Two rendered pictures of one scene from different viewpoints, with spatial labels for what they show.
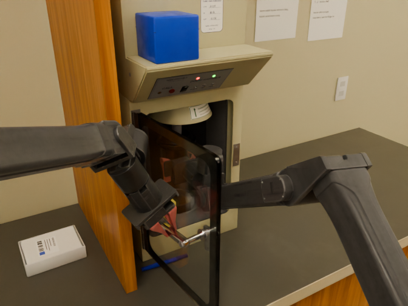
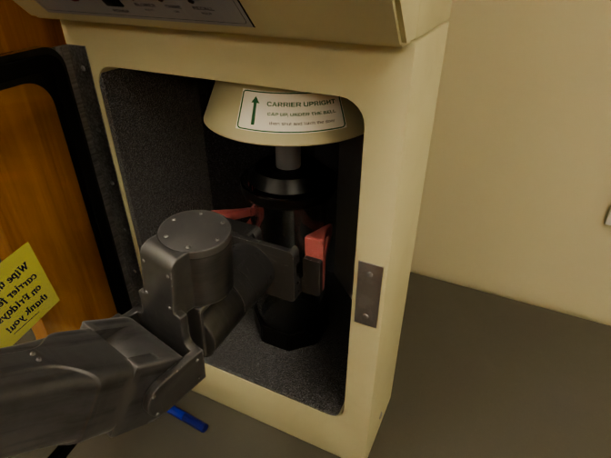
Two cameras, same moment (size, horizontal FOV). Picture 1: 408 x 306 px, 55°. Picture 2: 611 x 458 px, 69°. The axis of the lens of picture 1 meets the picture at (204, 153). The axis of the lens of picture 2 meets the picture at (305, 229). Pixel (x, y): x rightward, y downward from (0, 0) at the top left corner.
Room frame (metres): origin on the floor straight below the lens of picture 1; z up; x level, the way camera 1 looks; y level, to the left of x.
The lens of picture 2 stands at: (0.80, -0.31, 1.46)
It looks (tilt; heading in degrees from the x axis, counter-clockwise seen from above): 32 degrees down; 56
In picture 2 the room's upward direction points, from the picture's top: straight up
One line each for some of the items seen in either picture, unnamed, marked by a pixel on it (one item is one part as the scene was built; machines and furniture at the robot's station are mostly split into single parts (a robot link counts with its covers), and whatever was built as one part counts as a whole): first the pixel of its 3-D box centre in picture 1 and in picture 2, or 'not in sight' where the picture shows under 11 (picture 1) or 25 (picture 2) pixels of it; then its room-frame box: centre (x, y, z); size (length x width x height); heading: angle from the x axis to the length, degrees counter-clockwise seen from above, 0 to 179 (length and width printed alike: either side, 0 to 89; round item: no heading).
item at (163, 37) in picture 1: (167, 36); not in sight; (0.85, 0.08, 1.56); 0.10 x 0.10 x 0.09; 30
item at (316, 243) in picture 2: not in sight; (303, 247); (1.03, 0.03, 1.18); 0.09 x 0.07 x 0.07; 30
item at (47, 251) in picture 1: (52, 249); not in sight; (0.89, 0.43, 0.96); 0.16 x 0.12 x 0.04; 121
